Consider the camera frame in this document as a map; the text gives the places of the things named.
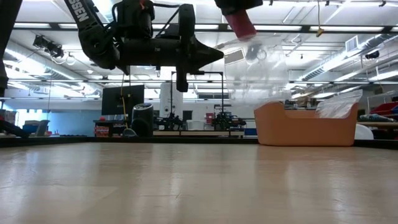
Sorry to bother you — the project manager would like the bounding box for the clear plastic zip bag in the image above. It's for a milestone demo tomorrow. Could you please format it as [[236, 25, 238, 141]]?
[[214, 33, 292, 106], [315, 89, 364, 119]]

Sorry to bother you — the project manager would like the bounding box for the black duct-mounted camera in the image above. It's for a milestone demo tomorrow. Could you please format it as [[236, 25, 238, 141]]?
[[364, 49, 381, 60]]

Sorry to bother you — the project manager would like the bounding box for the red bin above workbench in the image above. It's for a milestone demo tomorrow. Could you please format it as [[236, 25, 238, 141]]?
[[369, 101, 398, 116]]

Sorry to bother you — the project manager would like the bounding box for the pink elastic bandage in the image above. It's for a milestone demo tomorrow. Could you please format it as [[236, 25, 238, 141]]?
[[223, 9, 257, 40]]

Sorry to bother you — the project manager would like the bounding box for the background wooden table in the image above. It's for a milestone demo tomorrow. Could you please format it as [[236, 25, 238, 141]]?
[[152, 129, 246, 138]]

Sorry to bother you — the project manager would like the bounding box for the black cylindrical air purifier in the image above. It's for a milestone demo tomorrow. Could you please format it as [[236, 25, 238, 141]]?
[[131, 103, 154, 138]]

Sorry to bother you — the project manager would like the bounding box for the wooden workbench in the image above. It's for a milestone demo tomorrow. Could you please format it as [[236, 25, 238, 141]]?
[[357, 121, 398, 127]]

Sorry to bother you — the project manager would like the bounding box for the black monitor screen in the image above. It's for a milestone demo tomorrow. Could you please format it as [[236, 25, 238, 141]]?
[[101, 84, 146, 116]]

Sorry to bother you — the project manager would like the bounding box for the black ceiling camera cluster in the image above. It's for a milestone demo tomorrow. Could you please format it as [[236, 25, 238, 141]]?
[[32, 34, 65, 60]]

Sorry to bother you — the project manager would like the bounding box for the black cart with items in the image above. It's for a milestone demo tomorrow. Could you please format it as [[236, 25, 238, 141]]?
[[93, 114, 130, 138]]

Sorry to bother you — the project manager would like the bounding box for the orange plastic bin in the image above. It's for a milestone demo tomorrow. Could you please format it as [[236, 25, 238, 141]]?
[[253, 101, 359, 147]]

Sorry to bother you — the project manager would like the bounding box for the silver ceiling duct with vent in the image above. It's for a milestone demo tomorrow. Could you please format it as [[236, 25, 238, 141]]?
[[298, 32, 398, 82]]

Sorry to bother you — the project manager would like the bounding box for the black table frame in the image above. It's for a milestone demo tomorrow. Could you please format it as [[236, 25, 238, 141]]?
[[0, 135, 398, 149]]

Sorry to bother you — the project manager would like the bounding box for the yellow hanging cable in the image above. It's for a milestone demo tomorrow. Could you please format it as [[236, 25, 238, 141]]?
[[316, 0, 325, 37]]

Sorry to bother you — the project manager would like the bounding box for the black background gantry frame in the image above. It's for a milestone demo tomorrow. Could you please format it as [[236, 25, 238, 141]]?
[[170, 70, 224, 116]]

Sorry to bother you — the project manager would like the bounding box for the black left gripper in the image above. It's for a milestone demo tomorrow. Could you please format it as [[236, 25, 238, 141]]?
[[112, 0, 225, 93]]

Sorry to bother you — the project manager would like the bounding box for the grey chair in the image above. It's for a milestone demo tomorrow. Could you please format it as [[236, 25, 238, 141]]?
[[34, 119, 51, 137]]

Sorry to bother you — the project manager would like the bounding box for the white box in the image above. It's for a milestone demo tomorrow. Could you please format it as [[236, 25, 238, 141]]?
[[186, 119, 206, 131]]

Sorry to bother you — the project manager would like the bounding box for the yellow-handled broom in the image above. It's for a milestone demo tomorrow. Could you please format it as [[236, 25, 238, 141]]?
[[120, 95, 137, 138]]

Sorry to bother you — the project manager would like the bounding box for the black overhead light bar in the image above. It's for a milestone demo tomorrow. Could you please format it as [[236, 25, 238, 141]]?
[[14, 22, 398, 34]]

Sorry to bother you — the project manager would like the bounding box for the black ceiling camera with cable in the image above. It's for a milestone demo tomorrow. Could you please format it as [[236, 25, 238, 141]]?
[[245, 42, 267, 62]]

